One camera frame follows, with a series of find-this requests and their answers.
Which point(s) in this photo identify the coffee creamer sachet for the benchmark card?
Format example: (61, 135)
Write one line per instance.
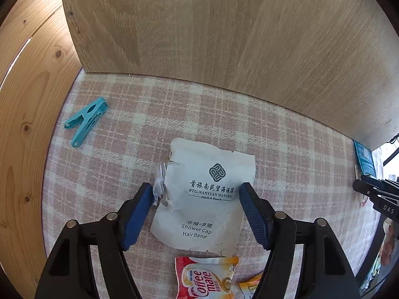
(202, 280)

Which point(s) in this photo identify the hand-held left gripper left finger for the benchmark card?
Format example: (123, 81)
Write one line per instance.
(137, 218)

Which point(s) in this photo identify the white shower cap packet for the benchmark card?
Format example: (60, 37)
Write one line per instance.
(209, 193)

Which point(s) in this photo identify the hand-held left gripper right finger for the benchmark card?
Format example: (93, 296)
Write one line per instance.
(254, 218)

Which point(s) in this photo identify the orange snack packet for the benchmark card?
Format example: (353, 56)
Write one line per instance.
(251, 286)

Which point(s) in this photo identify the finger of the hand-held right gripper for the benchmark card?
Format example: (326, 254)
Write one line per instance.
(366, 188)
(383, 183)

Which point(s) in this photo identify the light wooden upright board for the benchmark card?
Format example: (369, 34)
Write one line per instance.
(218, 37)

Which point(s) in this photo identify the long blue packaging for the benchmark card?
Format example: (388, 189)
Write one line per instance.
(364, 157)

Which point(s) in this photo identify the red and white small packet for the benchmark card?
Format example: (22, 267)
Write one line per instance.
(364, 200)

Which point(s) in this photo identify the pine wood slat panel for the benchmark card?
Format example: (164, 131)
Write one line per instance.
(28, 115)

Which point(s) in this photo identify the blue clothespin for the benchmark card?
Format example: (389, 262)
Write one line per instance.
(85, 120)

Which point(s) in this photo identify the plaid cloth covered desktop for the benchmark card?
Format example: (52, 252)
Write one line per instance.
(118, 149)

